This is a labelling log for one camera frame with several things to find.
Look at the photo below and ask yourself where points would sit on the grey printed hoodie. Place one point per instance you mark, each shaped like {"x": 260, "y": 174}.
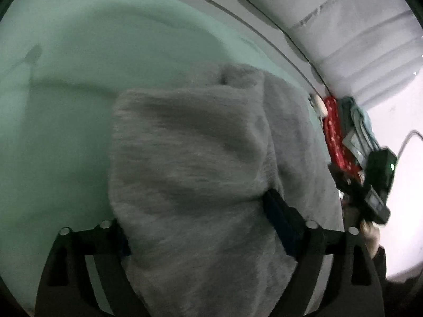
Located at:
{"x": 198, "y": 171}

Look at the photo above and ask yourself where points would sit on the red dotted cloth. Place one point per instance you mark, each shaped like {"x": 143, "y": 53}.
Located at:
{"x": 333, "y": 138}

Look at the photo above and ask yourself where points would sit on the grey folded cloth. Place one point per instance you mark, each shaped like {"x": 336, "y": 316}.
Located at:
{"x": 353, "y": 145}

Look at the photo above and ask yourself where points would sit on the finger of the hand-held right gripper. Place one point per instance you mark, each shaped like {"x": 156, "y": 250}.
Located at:
{"x": 347, "y": 178}

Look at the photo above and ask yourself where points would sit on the cream round case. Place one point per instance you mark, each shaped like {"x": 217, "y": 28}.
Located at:
{"x": 319, "y": 105}

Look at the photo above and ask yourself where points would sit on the person's right hand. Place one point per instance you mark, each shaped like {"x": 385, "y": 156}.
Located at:
{"x": 370, "y": 237}

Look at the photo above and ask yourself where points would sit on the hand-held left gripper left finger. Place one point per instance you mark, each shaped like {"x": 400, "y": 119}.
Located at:
{"x": 115, "y": 241}

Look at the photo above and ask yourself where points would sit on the grey padded headboard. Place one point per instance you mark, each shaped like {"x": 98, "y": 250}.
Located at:
{"x": 347, "y": 39}

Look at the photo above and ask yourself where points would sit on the light blue fluffy blanket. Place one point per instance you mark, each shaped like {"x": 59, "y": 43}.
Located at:
{"x": 363, "y": 122}

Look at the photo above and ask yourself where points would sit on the green bed sheet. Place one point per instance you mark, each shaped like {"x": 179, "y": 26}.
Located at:
{"x": 82, "y": 89}

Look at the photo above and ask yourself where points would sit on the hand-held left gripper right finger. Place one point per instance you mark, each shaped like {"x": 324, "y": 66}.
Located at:
{"x": 281, "y": 221}

